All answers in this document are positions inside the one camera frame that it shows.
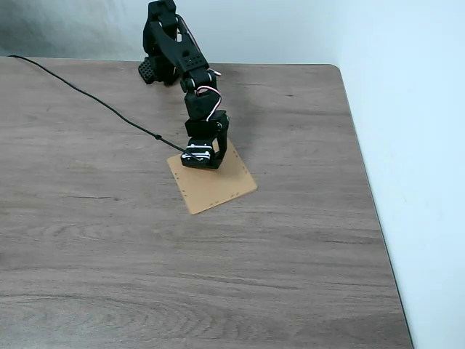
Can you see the gripper-mounted camera module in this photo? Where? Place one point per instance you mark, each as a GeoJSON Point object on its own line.
{"type": "Point", "coordinates": [198, 152]}

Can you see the tan board with holes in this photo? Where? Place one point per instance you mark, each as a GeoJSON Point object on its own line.
{"type": "Point", "coordinates": [214, 189]}

